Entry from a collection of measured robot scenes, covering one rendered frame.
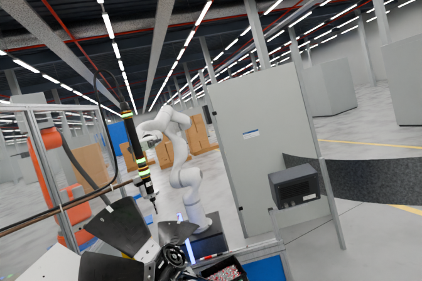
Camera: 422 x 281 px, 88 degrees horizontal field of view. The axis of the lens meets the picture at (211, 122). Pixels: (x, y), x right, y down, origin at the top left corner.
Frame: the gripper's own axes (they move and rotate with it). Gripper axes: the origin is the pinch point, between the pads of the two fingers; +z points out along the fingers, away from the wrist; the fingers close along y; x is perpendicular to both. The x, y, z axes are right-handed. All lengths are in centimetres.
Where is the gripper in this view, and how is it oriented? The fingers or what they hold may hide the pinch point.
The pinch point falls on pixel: (140, 147)
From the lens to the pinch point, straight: 101.3
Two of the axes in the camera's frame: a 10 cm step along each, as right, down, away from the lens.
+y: -9.6, 2.8, -0.1
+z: 0.3, 0.8, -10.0
